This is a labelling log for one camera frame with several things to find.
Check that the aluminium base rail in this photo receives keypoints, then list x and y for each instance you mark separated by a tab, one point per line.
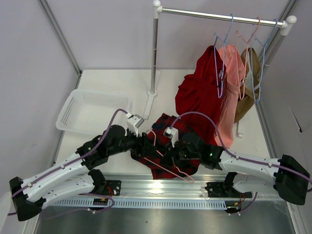
143	186

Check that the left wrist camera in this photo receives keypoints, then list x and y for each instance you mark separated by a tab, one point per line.
134	121

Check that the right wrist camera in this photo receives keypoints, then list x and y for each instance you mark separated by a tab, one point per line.
172	134

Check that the red dress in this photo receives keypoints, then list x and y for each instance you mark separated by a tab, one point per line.
198	93

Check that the red navy plaid skirt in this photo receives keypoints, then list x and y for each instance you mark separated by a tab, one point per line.
161	165

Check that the metal clothes rack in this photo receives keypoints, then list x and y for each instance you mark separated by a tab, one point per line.
287	20

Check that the pink garment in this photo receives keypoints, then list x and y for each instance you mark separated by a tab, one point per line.
235	71

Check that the tan brown garment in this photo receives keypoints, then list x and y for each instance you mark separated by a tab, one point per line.
253	68

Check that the white slotted cable duct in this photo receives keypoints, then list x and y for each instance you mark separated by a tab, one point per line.
90	202

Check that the white plastic basket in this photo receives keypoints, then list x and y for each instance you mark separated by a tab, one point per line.
89	112

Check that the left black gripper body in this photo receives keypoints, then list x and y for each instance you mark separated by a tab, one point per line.
139	149

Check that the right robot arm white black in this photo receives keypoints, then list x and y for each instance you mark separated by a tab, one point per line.
284	176

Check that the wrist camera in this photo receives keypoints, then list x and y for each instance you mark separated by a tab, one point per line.
172	134
134	121

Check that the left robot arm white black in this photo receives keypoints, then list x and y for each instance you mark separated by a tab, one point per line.
76	175

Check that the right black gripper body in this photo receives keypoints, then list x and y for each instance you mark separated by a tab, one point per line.
173	151

